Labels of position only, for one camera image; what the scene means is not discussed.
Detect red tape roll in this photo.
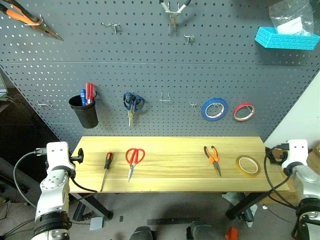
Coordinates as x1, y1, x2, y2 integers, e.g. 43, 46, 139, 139
232, 101, 256, 123

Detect blue tape roll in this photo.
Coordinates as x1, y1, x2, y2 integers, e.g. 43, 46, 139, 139
201, 97, 229, 122

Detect large orange needle-nose pliers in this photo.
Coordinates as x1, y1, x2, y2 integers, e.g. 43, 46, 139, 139
0, 0, 64, 42

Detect clear plastic bag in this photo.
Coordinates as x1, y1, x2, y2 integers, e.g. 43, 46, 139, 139
268, 0, 315, 36

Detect black plastic cup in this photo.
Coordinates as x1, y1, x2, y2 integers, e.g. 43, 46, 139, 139
68, 94, 100, 130

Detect black flat metal bar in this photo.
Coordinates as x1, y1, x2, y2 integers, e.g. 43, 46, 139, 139
146, 217, 200, 225

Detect red black object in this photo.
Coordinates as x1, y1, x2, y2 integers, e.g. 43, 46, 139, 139
224, 226, 239, 240

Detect grey perforated pegboard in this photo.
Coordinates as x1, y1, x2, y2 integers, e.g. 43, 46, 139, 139
0, 0, 320, 152

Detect small orange needle-nose pliers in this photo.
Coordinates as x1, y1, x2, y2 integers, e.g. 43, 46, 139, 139
203, 145, 222, 177

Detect brown cardboard box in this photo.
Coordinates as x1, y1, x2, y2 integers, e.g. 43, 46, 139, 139
305, 145, 320, 174

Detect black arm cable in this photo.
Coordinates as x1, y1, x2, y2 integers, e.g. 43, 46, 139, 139
13, 148, 99, 209
263, 159, 299, 210

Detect blue plastic bin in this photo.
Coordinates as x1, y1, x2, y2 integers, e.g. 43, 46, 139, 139
254, 26, 320, 51

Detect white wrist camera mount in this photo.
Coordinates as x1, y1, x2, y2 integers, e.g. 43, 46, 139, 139
46, 141, 75, 173
281, 139, 309, 171

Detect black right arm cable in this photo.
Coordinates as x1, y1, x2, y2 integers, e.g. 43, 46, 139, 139
263, 159, 299, 210

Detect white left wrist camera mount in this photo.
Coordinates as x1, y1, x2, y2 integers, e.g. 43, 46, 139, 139
46, 141, 75, 173

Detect yellow tape roll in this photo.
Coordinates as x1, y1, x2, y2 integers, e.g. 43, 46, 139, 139
235, 154, 261, 177

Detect red handled scissors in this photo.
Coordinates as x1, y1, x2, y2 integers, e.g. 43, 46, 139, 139
125, 147, 146, 183

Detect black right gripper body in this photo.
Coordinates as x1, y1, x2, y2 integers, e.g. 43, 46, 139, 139
274, 142, 290, 162

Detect orange black handled screwdriver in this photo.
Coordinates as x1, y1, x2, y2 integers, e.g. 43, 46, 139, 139
100, 151, 115, 193

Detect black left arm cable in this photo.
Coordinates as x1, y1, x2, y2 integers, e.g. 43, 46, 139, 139
13, 148, 99, 209

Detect blue handled scissors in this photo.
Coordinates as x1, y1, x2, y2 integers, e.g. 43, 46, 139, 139
122, 91, 146, 127

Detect silver pegboard hook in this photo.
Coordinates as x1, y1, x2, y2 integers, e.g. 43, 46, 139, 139
188, 100, 199, 114
36, 100, 54, 109
159, 91, 172, 103
184, 33, 196, 46
100, 22, 121, 35

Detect black table leg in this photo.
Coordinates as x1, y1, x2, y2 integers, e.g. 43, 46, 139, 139
225, 191, 272, 221
69, 192, 114, 221

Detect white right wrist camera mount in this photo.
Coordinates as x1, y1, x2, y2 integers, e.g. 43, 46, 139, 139
281, 139, 309, 171

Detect white black handled pliers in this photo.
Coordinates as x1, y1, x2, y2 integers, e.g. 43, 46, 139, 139
158, 0, 193, 36

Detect dark rounded shape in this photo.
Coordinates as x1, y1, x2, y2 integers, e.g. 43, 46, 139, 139
129, 225, 156, 240
185, 223, 214, 240

